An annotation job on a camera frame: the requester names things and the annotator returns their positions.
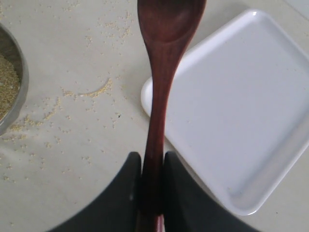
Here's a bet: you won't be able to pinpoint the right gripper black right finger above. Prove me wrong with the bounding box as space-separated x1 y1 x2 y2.
164 151 258 232

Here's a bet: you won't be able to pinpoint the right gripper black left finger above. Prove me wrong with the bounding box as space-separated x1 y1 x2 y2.
51 152 141 232

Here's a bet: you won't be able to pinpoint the dark red wooden spoon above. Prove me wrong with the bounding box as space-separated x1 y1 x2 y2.
137 0 206 232

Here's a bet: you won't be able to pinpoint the white plastic tray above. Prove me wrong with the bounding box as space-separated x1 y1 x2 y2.
140 9 309 217

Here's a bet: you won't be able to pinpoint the yellow millet grains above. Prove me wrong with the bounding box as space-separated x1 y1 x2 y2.
0 55 20 120

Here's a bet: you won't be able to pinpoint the steel bowl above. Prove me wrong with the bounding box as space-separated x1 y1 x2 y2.
0 25 29 134

